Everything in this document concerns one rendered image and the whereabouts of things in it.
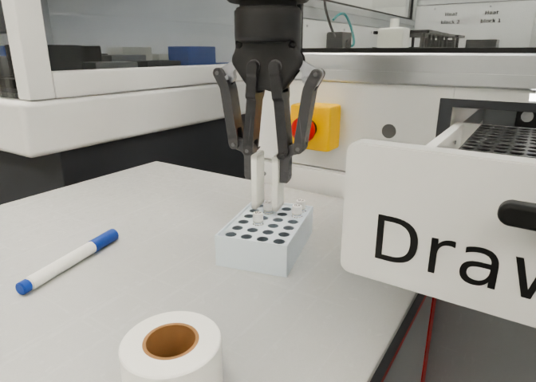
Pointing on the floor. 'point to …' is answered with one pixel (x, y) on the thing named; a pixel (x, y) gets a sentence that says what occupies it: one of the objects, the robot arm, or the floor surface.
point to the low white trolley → (194, 285)
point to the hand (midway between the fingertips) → (267, 181)
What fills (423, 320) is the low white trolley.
